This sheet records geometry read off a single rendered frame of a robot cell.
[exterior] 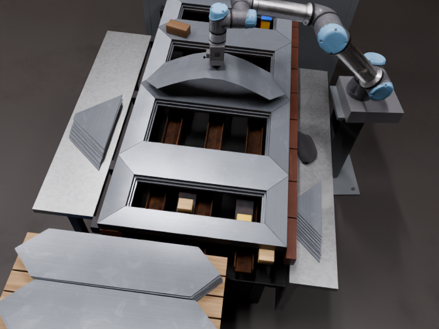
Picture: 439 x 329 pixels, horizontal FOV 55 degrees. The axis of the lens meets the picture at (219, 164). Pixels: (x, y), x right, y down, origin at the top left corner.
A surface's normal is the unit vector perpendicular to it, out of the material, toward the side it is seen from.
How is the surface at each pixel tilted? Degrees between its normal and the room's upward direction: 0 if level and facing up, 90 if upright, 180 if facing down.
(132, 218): 0
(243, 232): 0
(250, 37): 0
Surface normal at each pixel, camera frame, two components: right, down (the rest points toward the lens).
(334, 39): -0.03, 0.71
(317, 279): 0.05, -0.57
